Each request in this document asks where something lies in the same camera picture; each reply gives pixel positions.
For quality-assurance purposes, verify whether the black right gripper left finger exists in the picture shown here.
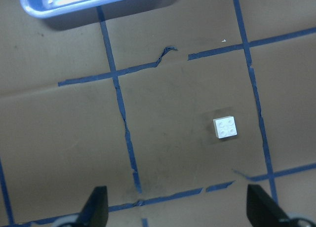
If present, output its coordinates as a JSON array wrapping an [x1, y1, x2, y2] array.
[[74, 186, 109, 227]]

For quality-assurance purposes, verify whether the white block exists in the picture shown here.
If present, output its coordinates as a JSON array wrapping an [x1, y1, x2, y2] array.
[[213, 115, 237, 139]]

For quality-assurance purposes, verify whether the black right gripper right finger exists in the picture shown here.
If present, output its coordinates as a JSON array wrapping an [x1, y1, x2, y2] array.
[[246, 184, 289, 227]]

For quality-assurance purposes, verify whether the brown paper table cover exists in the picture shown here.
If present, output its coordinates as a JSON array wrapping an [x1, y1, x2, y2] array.
[[0, 0, 316, 227]]

